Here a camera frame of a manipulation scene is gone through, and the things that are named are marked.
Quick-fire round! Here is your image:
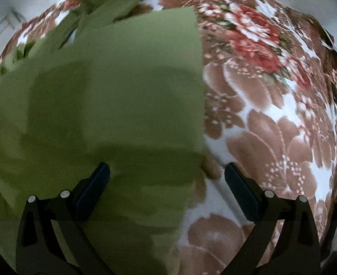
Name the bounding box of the green hooded jacket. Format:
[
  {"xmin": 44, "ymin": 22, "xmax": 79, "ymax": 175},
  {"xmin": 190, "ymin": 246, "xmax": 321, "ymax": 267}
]
[{"xmin": 0, "ymin": 0, "xmax": 207, "ymax": 275}]

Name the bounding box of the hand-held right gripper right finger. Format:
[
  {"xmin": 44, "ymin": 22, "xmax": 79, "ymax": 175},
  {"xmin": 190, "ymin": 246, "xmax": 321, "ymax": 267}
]
[{"xmin": 224, "ymin": 162, "xmax": 321, "ymax": 275}]

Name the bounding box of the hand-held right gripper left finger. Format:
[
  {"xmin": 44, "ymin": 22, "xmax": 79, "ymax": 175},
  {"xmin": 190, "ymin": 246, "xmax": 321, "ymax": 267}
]
[{"xmin": 15, "ymin": 162, "xmax": 112, "ymax": 275}]

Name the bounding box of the floral brown blanket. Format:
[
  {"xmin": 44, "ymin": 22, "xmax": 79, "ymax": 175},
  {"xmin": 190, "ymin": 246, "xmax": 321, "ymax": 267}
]
[{"xmin": 0, "ymin": 0, "xmax": 337, "ymax": 275}]

